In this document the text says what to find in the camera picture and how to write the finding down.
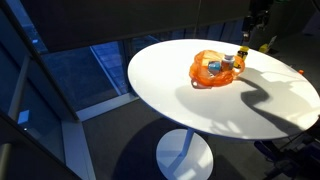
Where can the blue and white box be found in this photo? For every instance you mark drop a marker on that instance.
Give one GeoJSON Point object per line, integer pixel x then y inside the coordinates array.
{"type": "Point", "coordinates": [214, 67]}

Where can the black gripper body green mount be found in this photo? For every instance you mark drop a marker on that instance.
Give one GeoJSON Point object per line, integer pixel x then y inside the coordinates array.
{"type": "Point", "coordinates": [256, 19]}

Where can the white table base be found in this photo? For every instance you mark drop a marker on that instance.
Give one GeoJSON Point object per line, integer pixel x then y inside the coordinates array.
{"type": "Point", "coordinates": [184, 155]}

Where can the brown bottle with yellow cap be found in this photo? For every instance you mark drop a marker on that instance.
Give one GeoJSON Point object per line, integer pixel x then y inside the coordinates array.
{"type": "Point", "coordinates": [243, 52]}

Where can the orange plastic bag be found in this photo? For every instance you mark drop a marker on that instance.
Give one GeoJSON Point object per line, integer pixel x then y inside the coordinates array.
{"type": "Point", "coordinates": [201, 78]}

